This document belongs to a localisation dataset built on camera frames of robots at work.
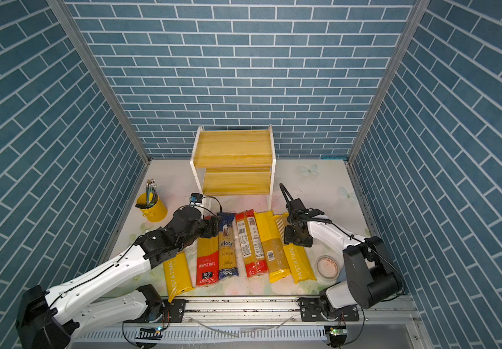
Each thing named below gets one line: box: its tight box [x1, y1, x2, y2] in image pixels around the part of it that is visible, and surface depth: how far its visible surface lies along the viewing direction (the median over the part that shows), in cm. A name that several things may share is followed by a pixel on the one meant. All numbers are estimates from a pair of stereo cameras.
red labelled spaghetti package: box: [234, 208, 269, 278], surface depth 88 cm
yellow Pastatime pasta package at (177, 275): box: [162, 252, 195, 304], surface depth 80 cm
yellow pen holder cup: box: [136, 192, 168, 223], surface depth 93 cm
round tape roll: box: [314, 255, 340, 280], surface depth 86 cm
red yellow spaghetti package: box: [196, 234, 219, 286], surface depth 84 cm
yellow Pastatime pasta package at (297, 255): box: [275, 213, 317, 285], surface depth 85 cm
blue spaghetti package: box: [217, 212, 239, 280], surface depth 86 cm
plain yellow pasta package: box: [253, 210, 292, 284], surface depth 88 cm
